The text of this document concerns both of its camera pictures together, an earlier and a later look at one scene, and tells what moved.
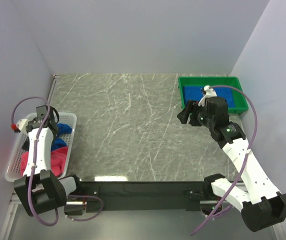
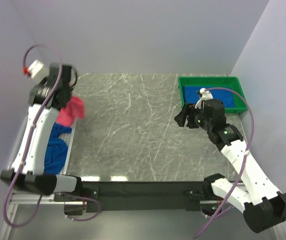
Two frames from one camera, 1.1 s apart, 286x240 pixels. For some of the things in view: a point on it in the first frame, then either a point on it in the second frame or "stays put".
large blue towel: [193, 93] stays put
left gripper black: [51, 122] to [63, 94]
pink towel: [58, 158] to [75, 109]
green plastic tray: [240, 103] stays put
